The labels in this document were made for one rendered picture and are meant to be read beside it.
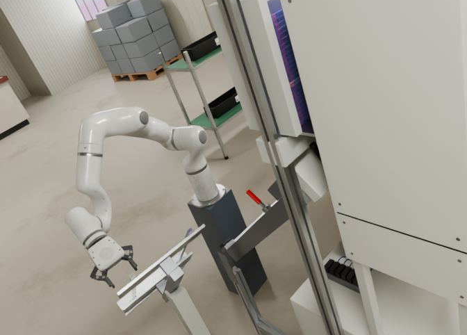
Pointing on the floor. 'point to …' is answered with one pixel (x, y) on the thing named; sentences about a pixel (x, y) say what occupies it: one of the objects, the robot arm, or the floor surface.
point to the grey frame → (288, 178)
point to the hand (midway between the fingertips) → (123, 276)
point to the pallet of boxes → (135, 38)
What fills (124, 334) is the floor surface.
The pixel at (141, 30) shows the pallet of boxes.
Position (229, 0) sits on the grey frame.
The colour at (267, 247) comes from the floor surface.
